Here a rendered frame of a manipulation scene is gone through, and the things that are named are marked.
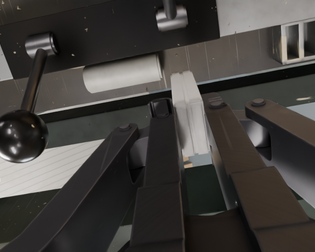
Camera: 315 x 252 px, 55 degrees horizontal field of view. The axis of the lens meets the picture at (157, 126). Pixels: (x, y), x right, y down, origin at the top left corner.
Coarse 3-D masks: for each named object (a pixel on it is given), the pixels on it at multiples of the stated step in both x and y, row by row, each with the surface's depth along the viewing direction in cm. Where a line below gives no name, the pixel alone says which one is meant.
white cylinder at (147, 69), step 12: (120, 60) 31; (132, 60) 31; (144, 60) 31; (156, 60) 31; (84, 72) 31; (96, 72) 31; (108, 72) 31; (120, 72) 31; (132, 72) 31; (144, 72) 31; (156, 72) 31; (96, 84) 31; (108, 84) 31; (120, 84) 32; (132, 84) 32
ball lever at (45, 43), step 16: (48, 32) 27; (32, 48) 27; (48, 48) 27; (32, 64) 26; (32, 80) 24; (32, 96) 23; (16, 112) 20; (32, 112) 21; (0, 128) 20; (16, 128) 20; (32, 128) 20; (0, 144) 20; (16, 144) 20; (32, 144) 20; (16, 160) 20
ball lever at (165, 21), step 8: (168, 0) 23; (160, 8) 26; (168, 8) 24; (176, 8) 26; (184, 8) 26; (160, 16) 26; (168, 16) 25; (176, 16) 26; (184, 16) 26; (160, 24) 26; (168, 24) 26; (176, 24) 26; (184, 24) 26; (168, 32) 27
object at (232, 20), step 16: (224, 0) 27; (240, 0) 27; (256, 0) 27; (272, 0) 27; (288, 0) 27; (304, 0) 27; (224, 16) 28; (240, 16) 27; (256, 16) 27; (272, 16) 27; (288, 16) 27; (304, 16) 27; (224, 32) 28; (240, 32) 28; (0, 48) 29; (0, 64) 30; (0, 80) 30
